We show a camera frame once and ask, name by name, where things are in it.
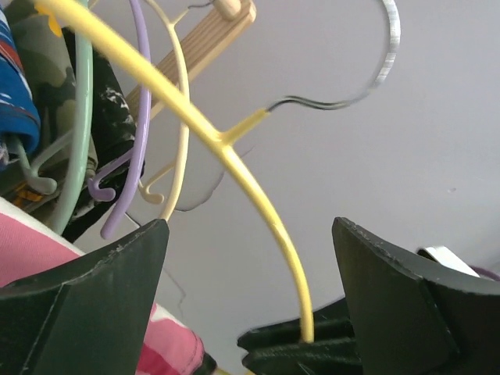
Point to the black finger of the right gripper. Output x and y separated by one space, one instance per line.
278 349

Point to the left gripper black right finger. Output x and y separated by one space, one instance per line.
411 315

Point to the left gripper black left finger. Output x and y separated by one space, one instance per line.
86 316

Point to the pink camouflage trousers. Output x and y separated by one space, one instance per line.
29 247

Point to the blue patterned trousers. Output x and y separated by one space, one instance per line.
19 116

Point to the olive camouflage trousers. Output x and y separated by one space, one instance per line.
48 55

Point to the mint green hanger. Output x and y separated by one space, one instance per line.
78 139

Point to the wooden clothes rack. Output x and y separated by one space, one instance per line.
201 46

